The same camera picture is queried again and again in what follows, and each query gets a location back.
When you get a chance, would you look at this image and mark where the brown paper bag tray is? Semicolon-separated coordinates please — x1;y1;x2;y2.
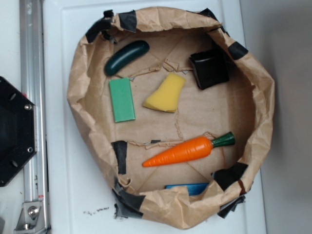
67;7;274;229

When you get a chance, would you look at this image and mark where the metal corner bracket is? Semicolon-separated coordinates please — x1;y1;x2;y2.
13;201;51;234

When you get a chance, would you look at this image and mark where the aluminium extrusion rail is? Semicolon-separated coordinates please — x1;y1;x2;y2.
19;0;50;203

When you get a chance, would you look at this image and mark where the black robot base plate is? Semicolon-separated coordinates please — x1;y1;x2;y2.
0;77;36;187

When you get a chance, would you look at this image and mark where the white tray board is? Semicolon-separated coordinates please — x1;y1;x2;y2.
41;0;268;234

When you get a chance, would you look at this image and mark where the blue rectangular block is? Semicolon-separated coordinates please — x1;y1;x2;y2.
165;183;209;196

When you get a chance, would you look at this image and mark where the yellow sponge piece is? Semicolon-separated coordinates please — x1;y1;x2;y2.
143;73;186;113

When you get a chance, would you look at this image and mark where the green rectangular block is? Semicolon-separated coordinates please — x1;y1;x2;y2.
109;78;136;122

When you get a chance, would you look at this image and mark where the dark green toy cucumber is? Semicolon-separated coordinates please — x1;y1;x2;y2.
104;40;150;76

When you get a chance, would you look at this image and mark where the orange toy carrot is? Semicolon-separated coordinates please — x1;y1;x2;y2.
142;132;235;167

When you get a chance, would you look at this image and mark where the black square block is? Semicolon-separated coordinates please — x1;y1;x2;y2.
189;49;230;90

